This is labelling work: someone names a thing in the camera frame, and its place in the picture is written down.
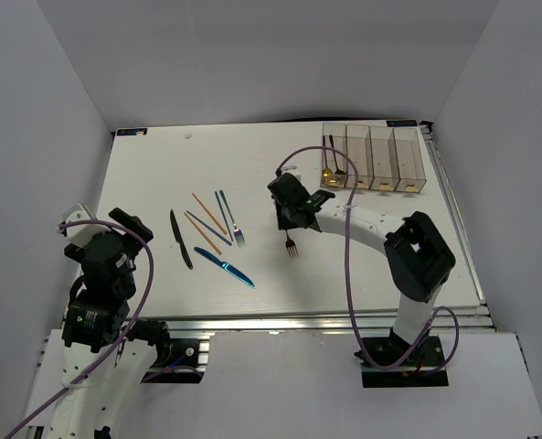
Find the gold fork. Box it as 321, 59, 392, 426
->
285, 231, 298, 258

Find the iridescent gold spoon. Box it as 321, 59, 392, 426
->
322, 149, 333, 187

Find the black knife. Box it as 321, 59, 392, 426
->
169, 209, 194, 270

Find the black spoon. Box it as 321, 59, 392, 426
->
328, 134, 346, 176

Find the iridescent teal fork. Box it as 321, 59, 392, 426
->
219, 190, 246, 247

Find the blue knife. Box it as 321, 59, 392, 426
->
194, 247, 255, 288

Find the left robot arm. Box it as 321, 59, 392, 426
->
46, 204, 172, 438

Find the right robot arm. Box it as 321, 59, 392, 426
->
268, 173, 456, 365

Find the orange chopstick lower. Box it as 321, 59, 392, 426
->
184, 212, 222, 255

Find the orange chopstick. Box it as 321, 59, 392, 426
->
192, 192, 228, 235
184, 212, 222, 255

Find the blue chopstick lower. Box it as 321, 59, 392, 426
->
186, 210, 232, 246

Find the blue chopstick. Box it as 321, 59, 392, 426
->
215, 191, 234, 242
186, 210, 232, 246

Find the orange chopstick upper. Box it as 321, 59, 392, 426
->
192, 192, 228, 235

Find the blue chopstick upper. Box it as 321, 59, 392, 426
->
215, 191, 234, 242

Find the left blue table label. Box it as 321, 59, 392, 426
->
115, 127, 148, 136

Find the blue table label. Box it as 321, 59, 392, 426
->
386, 119, 419, 127
115, 127, 148, 136

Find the clear four-compartment organizer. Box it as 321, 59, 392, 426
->
320, 123, 427, 193

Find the right blue table label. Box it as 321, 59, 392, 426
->
386, 119, 419, 127

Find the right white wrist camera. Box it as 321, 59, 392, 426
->
281, 166, 302, 182

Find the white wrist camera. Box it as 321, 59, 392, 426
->
281, 166, 302, 182
57, 204, 109, 248

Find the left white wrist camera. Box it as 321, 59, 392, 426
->
57, 204, 109, 248

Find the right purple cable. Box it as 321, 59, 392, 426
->
274, 145, 460, 371

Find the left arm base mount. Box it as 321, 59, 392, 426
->
143, 331, 210, 384

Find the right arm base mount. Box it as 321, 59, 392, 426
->
355, 336, 449, 389

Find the aluminium table frame rail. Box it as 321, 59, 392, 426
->
152, 305, 495, 333

